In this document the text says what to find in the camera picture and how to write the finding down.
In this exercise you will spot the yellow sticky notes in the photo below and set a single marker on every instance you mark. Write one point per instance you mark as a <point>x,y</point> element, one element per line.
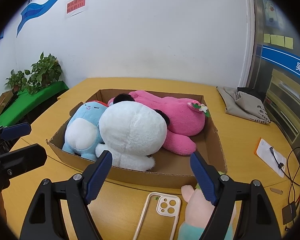
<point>279,40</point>

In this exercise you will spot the black square device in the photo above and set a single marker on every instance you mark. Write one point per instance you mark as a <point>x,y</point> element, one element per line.
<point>289,213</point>

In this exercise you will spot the white panda plush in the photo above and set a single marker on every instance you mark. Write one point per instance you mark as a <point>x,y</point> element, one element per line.
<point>132,133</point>

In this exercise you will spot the pink plush bear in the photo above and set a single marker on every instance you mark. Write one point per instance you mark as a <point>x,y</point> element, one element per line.
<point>187,118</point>

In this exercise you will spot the blue door banner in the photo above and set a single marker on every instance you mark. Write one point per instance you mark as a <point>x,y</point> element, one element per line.
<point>283,59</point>

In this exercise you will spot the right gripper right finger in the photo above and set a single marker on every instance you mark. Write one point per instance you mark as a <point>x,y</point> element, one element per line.
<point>257,218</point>

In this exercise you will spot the brown cardboard box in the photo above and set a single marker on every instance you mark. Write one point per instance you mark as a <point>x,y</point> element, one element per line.
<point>5,98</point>

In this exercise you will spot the potted green plant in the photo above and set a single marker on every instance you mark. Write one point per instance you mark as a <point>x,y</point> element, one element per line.
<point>44,72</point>

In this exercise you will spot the grey canvas bag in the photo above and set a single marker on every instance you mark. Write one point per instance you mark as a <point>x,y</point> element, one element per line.
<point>243,105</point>

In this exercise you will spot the white paper envelope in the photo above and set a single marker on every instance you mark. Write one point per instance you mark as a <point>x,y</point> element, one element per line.
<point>275,160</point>

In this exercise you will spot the pig plush green hair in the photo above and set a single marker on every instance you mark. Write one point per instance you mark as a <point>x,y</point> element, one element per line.
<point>197,213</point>

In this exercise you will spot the red wall notice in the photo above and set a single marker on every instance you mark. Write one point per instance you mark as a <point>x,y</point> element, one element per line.
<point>75,7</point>

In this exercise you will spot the light blue plush toy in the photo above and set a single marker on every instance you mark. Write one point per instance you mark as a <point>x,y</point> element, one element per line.
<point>82,133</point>

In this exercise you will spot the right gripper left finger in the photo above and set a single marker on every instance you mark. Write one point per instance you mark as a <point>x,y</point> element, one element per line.
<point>44,218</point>

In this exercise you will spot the wooden stick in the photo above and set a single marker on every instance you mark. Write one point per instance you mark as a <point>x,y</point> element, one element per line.
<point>278,191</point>

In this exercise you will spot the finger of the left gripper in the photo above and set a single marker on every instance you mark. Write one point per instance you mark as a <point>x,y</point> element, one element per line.
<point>20,161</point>
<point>16,131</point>

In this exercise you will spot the small potted plant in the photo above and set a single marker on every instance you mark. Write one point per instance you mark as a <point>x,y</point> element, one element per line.
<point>17,81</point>

